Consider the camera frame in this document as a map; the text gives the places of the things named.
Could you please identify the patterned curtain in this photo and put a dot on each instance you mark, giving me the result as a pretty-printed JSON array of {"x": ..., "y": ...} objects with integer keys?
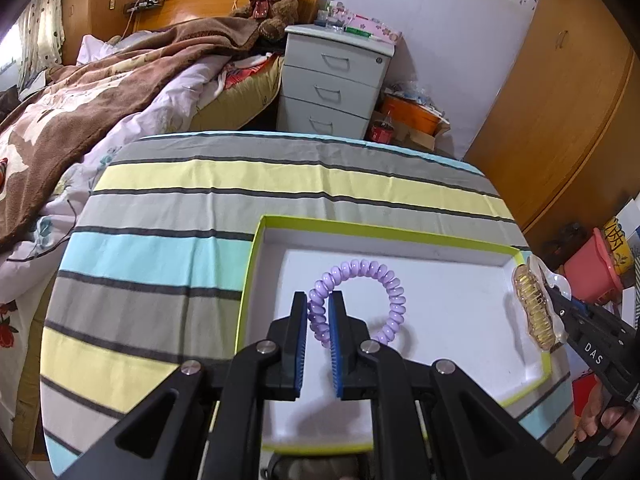
[{"x": 45, "y": 25}]

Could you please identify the red soda bottle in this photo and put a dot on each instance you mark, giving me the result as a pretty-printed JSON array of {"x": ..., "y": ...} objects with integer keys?
[{"x": 382, "y": 132}]

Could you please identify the brown fleece blanket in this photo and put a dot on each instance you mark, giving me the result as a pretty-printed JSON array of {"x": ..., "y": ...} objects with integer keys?
[{"x": 100, "y": 100}]

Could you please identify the pink plastic bucket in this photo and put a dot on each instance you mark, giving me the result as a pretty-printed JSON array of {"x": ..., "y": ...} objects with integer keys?
[{"x": 592, "y": 270}]

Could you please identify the cluster of small bottles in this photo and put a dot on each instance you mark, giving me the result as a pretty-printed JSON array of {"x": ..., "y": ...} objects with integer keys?
[{"x": 332, "y": 15}]

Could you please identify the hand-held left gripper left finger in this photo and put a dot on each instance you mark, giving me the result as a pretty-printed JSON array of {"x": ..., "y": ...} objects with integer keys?
[{"x": 300, "y": 345}]

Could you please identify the amber hair claw clip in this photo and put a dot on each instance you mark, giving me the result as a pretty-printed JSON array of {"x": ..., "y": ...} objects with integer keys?
[{"x": 532, "y": 305}]

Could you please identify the green-rimmed white box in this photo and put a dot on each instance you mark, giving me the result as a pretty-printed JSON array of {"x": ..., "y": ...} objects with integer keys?
[{"x": 450, "y": 310}]

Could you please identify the yellow patterned tin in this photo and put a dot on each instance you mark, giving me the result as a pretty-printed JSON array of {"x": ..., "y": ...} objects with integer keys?
[{"x": 617, "y": 245}]

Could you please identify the wooden headboard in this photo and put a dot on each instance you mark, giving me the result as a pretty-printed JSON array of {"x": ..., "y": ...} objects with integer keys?
[{"x": 200, "y": 2}]

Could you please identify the dark brown bag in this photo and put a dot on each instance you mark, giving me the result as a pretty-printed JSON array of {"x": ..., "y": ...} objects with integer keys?
[{"x": 565, "y": 240}]

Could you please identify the wooden wardrobe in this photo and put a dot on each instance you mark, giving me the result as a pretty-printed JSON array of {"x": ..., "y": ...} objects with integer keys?
[{"x": 550, "y": 110}]

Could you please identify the power strip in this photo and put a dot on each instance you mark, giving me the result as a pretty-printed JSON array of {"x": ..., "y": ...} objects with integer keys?
[{"x": 145, "y": 2}]

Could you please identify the pink patterned box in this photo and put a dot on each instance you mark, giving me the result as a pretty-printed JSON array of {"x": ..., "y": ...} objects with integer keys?
[{"x": 380, "y": 27}]

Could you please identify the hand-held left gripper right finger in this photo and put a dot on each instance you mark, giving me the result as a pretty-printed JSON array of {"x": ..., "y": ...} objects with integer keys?
[{"x": 334, "y": 345}]

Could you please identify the white drawer nightstand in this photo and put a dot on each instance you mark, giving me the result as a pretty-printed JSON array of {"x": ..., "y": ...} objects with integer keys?
[{"x": 330, "y": 90}]

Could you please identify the red and white cloth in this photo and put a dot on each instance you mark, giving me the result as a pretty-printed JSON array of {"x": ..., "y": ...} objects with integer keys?
[{"x": 240, "y": 75}]

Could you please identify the striped tablecloth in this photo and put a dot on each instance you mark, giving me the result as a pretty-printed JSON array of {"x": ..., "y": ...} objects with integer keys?
[{"x": 175, "y": 240}]

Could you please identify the brown teddy bear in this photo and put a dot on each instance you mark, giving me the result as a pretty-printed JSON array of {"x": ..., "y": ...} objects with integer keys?
[{"x": 270, "y": 0}]

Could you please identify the person's right hand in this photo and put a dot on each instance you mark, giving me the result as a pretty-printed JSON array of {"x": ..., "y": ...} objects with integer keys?
[{"x": 590, "y": 420}]

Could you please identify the wooden cabinet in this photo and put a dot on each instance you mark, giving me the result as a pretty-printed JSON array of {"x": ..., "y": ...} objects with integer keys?
[{"x": 100, "y": 5}]

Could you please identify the orange plastic basin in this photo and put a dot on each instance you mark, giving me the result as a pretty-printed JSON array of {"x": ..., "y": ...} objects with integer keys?
[{"x": 410, "y": 115}]

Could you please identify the clear plastic bag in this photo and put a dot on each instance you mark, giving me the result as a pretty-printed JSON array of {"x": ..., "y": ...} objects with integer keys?
[{"x": 412, "y": 95}]

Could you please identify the pile of white cartons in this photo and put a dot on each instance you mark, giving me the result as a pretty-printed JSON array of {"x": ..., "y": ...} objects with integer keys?
[{"x": 631, "y": 230}]

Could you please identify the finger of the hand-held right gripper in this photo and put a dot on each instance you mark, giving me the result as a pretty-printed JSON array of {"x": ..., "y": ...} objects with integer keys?
[
  {"x": 569, "y": 327},
  {"x": 580, "y": 306}
]

